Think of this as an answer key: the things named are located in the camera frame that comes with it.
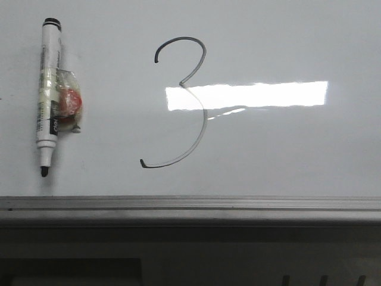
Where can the white whiteboard marker black tip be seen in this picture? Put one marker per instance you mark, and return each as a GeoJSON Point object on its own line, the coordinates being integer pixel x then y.
{"type": "Point", "coordinates": [49, 95]}

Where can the black drawn number three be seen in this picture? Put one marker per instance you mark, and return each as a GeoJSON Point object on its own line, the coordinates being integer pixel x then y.
{"type": "Point", "coordinates": [183, 85]}

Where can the red magnet taped to marker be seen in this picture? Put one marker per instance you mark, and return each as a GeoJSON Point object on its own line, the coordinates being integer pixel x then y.
{"type": "Point", "coordinates": [70, 104]}

